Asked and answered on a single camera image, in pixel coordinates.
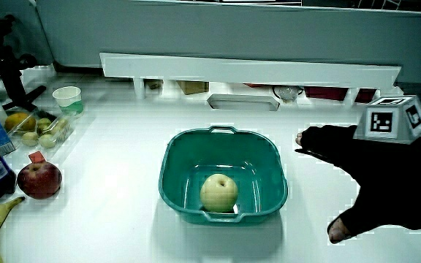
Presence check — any white green paper cup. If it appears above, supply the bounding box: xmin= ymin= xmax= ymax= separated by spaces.
xmin=52 ymin=85 xmax=85 ymax=117

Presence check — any orange yellow mango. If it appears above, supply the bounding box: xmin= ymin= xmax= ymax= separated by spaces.
xmin=4 ymin=112 xmax=37 ymax=133

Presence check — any yellow-green apple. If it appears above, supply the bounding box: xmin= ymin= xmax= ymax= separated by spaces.
xmin=200 ymin=173 xmax=239 ymax=213

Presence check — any black camera tripod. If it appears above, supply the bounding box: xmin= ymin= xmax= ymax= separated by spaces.
xmin=0 ymin=14 xmax=47 ymax=113

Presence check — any green plastic basin plate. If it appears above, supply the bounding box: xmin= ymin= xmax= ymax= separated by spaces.
xmin=158 ymin=126 xmax=289 ymax=226

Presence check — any person's right hand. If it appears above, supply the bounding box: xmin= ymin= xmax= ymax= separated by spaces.
xmin=294 ymin=95 xmax=421 ymax=245

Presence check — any red tag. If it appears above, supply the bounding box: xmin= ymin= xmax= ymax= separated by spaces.
xmin=28 ymin=150 xmax=47 ymax=164

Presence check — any dark red box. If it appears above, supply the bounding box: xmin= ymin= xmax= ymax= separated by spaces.
xmin=304 ymin=86 xmax=377 ymax=104

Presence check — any clear glass cup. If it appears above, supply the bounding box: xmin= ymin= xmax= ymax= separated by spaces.
xmin=272 ymin=85 xmax=305 ymax=103

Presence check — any brown cardboard box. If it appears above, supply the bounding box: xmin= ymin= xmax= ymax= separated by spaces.
xmin=176 ymin=80 xmax=210 ymax=96

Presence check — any small green fruit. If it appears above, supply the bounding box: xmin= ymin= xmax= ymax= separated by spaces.
xmin=51 ymin=117 xmax=69 ymax=134
xmin=37 ymin=117 xmax=53 ymax=134
xmin=38 ymin=134 xmax=57 ymax=149
xmin=21 ymin=131 xmax=39 ymax=148

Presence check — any red apple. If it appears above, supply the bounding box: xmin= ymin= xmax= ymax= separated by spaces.
xmin=16 ymin=161 xmax=63 ymax=200

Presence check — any white desk shelf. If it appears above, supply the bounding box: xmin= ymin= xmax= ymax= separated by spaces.
xmin=99 ymin=52 xmax=402 ymax=110

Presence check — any white rectangular tray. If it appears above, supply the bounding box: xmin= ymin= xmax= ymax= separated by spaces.
xmin=207 ymin=94 xmax=281 ymax=112

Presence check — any clear plastic fruit container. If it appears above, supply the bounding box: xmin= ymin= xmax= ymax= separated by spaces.
xmin=4 ymin=109 xmax=75 ymax=149

